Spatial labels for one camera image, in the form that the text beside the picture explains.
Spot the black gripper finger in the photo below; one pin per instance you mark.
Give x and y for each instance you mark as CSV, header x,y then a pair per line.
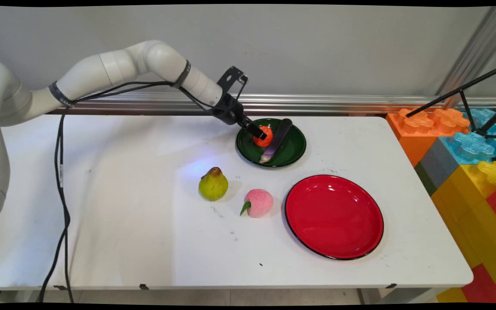
x,y
254,129

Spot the orange toy fruit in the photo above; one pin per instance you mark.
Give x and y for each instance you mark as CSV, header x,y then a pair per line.
x,y
265,138

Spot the purple toy eggplant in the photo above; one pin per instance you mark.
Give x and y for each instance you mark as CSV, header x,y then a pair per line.
x,y
277,140

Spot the pink toy peach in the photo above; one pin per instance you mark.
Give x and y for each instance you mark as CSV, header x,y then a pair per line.
x,y
260,203

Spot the red plate black rim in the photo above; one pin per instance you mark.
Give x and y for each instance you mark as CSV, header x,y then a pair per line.
x,y
334,217

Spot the black tripod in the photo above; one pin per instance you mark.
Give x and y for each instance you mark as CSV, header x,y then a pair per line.
x,y
476,86

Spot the dark green building block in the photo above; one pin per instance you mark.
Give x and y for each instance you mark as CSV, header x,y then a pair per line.
x,y
424,178

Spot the dark green plate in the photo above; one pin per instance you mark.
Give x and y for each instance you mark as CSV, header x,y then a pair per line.
x,y
293,148

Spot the horizontal aluminium rail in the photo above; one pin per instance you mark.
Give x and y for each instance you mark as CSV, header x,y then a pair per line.
x,y
317,104

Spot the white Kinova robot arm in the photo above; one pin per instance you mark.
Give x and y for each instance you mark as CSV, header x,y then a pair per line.
x,y
101,71

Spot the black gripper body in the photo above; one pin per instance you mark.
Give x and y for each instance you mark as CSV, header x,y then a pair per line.
x,y
228,110

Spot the yellow giant building block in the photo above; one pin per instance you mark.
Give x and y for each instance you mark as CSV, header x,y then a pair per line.
x,y
467,215

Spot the green toy pear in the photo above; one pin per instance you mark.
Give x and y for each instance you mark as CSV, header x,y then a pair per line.
x,y
213,186

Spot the slanted aluminium post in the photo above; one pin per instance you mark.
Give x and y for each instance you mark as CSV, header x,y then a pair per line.
x,y
474,54

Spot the orange giant building block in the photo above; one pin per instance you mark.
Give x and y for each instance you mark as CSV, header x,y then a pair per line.
x,y
411,140

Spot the blue giant building block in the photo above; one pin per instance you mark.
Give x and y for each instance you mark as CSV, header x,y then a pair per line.
x,y
474,148

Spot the grey giant building block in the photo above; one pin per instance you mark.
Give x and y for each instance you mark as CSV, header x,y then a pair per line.
x,y
437,163

